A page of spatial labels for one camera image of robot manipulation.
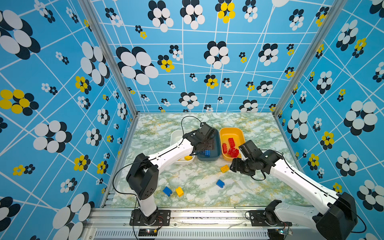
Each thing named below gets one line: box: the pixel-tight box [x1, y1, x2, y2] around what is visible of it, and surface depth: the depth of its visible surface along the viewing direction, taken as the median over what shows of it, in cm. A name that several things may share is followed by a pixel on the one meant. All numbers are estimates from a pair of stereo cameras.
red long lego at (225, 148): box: [222, 143, 228, 154], surface depth 98 cm
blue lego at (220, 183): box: [216, 179, 225, 189], surface depth 86 cm
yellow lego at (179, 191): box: [175, 186, 184, 197], surface depth 82 cm
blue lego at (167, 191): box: [162, 186, 173, 197], surface depth 82 cm
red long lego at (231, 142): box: [228, 138, 236, 148], surface depth 104 cm
